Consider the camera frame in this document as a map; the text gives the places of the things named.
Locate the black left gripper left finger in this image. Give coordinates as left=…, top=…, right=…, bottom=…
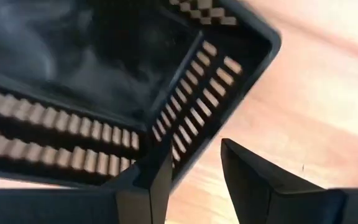
left=101, top=148, right=174, bottom=224

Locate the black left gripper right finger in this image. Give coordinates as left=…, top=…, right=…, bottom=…
left=220, top=138, right=348, bottom=224

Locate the black slotted plastic basket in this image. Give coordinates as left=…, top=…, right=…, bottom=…
left=0, top=0, right=283, bottom=194

